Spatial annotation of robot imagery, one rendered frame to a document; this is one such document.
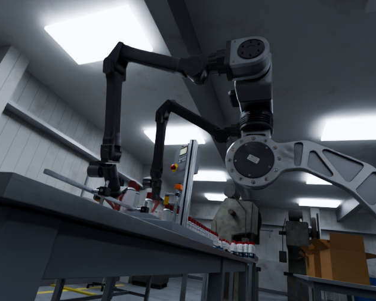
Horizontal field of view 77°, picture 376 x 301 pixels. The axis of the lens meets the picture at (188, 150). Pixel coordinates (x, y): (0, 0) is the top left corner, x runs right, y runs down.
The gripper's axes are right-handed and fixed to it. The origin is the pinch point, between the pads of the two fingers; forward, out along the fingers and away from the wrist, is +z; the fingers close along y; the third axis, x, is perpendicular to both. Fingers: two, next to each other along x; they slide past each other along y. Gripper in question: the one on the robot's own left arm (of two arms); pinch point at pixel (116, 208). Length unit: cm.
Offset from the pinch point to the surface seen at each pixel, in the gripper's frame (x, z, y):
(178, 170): -59, 3, -6
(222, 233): -368, 255, 36
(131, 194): -8.6, -2.7, -2.2
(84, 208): 61, -35, -45
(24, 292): 66, -30, -42
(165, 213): -43, 26, -1
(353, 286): -106, 112, -123
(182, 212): -38.8, 21.4, -14.5
